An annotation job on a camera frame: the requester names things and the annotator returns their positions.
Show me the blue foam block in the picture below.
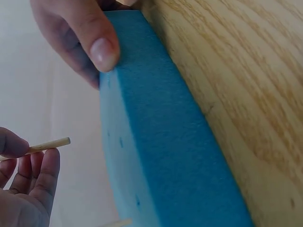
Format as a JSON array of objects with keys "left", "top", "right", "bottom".
[{"left": 98, "top": 9, "right": 255, "bottom": 227}]

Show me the person's left hand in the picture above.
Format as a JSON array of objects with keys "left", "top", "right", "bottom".
[{"left": 0, "top": 126, "right": 61, "bottom": 227}]

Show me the wooden stick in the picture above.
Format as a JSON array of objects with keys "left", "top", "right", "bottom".
[{"left": 0, "top": 137, "right": 71, "bottom": 162}]

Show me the person's right hand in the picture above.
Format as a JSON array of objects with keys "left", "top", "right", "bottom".
[{"left": 30, "top": 0, "right": 120, "bottom": 91}]

